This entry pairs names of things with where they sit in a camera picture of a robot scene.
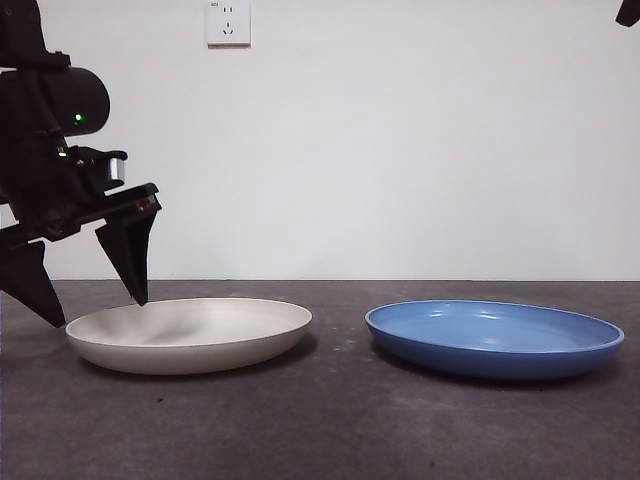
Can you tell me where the blue round plate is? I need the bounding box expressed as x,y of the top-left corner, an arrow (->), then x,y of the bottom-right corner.
364,299 -> 626,383

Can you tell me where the white wall socket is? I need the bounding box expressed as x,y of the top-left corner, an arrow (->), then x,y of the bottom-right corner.
206,0 -> 252,50

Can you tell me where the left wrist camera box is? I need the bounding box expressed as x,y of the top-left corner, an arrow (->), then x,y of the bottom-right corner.
64,144 -> 128,189

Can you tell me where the white round plate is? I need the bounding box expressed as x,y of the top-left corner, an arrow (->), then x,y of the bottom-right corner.
65,297 -> 315,376

